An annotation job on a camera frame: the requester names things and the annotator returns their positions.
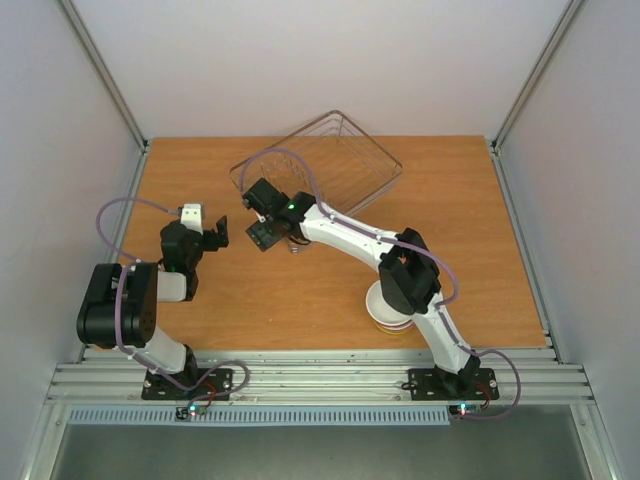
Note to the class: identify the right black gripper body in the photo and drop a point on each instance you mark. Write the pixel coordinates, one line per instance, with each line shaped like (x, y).
(262, 232)

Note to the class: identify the right controller board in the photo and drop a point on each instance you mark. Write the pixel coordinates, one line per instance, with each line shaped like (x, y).
(464, 409)

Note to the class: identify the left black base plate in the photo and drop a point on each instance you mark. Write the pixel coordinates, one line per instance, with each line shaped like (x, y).
(182, 388)

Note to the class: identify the controller board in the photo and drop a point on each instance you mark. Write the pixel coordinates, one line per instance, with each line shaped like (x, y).
(192, 411)
(464, 409)

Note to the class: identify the red patterned bowl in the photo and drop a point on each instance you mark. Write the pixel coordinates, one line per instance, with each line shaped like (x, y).
(398, 326)

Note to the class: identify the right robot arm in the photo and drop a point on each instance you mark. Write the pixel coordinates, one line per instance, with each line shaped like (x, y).
(408, 290)

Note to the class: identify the left controller board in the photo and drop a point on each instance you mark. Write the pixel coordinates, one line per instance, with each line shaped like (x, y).
(192, 411)

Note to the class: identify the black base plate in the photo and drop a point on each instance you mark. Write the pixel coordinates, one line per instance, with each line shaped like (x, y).
(425, 384)
(182, 388)

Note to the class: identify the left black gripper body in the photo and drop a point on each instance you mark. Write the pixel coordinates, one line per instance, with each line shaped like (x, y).
(195, 259)

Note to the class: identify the white bowl orange outside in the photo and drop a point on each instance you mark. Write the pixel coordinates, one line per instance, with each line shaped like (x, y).
(378, 308)

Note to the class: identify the grey slotted cable duct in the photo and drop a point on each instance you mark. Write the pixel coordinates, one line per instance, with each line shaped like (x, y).
(261, 416)

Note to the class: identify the wire dish rack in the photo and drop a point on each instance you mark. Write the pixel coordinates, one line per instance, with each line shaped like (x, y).
(331, 156)

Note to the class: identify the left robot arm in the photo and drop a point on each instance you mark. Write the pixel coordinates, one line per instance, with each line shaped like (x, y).
(119, 310)

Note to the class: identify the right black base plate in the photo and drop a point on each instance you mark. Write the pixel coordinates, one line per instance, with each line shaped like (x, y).
(425, 384)

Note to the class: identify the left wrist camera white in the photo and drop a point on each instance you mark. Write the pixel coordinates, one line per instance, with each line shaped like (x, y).
(191, 217)

